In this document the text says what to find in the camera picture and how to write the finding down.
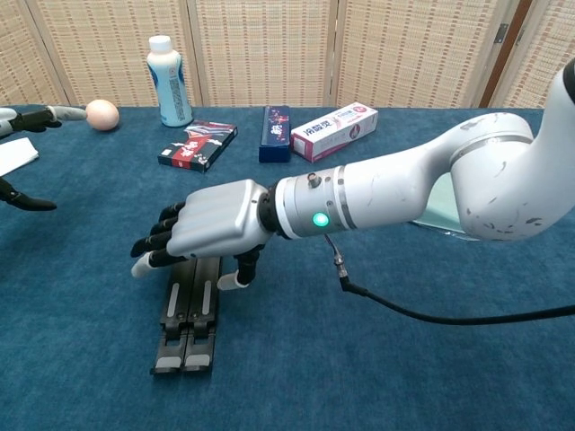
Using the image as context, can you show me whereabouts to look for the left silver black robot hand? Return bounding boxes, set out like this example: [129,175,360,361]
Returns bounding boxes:
[0,105,89,212]

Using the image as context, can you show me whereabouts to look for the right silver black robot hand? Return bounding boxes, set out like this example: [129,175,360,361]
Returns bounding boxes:
[129,179,275,292]

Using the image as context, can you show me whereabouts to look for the black folding laptop stand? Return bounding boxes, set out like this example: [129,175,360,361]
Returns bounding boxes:
[149,255,224,376]

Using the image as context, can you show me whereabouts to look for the bamboo folding screen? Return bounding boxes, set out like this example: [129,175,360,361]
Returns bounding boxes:
[0,0,575,109]

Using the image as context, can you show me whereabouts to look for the white cloth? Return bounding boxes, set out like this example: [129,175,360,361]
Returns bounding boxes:
[0,136,40,179]

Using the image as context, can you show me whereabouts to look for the peach coloured egg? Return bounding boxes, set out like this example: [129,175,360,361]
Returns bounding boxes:
[84,99,120,132]

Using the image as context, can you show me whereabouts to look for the black red card box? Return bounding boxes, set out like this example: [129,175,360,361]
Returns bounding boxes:
[157,119,239,174]

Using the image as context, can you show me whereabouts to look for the dark blue narrow box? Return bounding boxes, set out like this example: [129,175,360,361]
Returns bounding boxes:
[259,105,293,163]

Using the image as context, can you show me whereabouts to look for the white blue plastic bottle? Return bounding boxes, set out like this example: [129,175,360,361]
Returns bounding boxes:
[146,35,194,128]

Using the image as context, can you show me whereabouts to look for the white pink toothpaste box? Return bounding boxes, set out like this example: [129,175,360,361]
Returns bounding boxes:
[290,101,379,163]

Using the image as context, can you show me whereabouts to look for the blue tablecloth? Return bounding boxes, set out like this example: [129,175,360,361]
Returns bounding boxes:
[0,104,575,431]

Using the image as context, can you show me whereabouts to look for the mint green wrapped dustpan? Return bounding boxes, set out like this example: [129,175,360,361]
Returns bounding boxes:
[411,174,478,242]

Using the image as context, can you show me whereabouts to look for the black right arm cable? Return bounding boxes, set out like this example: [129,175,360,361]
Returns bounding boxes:
[323,233,575,325]

